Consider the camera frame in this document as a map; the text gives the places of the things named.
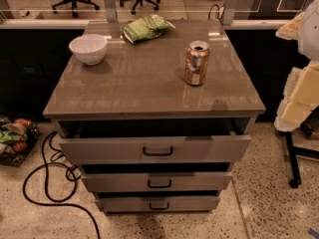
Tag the grey drawer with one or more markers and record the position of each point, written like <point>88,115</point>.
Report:
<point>147,182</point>
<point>165,149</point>
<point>158,204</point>

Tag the black basket of snacks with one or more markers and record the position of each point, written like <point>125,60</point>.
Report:
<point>18,135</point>

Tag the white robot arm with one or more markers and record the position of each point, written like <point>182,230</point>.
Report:
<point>308,41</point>

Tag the grey drawer cabinet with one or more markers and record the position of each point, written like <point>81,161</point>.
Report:
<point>140,91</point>

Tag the black metal stand base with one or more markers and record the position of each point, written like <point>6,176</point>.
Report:
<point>294,151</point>

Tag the bottom grey drawer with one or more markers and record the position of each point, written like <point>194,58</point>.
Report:
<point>158,204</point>

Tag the middle grey drawer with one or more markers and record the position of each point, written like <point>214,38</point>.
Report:
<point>147,182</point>

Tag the black cable loop background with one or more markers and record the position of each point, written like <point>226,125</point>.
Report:
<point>214,12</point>

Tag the white bowl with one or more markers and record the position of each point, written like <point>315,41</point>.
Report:
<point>89,49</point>

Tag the top grey drawer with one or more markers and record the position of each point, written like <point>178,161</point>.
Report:
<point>165,149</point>

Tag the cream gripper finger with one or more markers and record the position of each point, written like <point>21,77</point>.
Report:
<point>290,31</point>
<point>301,97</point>

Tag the orange soda can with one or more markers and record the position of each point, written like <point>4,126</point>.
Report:
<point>196,62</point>

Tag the green chip bag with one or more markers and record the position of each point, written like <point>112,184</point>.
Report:
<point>146,28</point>

